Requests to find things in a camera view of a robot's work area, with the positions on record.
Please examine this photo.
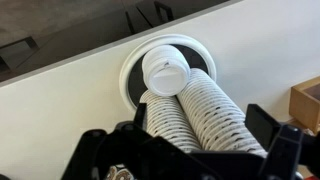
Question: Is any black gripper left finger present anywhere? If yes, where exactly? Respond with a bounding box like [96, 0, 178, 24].
[133, 103, 147, 129]

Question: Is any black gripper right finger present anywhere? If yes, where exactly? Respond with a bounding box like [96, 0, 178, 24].
[245, 104, 281, 151]

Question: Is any left patterned paper cup stack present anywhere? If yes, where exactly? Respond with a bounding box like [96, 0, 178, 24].
[140, 90, 201, 153]

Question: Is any patterned paper cup stack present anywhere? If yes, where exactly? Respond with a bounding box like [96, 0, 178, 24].
[140, 90, 201, 153]
[177, 68, 267, 157]

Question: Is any white round cup tray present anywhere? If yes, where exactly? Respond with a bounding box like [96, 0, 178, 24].
[119, 34, 217, 112]

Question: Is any wooden snack organizer shelf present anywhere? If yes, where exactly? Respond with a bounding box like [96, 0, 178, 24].
[289, 76, 320, 133]

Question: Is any right patterned paper cup stack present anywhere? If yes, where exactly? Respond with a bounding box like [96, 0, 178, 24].
[177, 68, 267, 157]

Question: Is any white cup lid stack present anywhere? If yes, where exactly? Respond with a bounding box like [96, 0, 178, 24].
[142, 45, 191, 96]

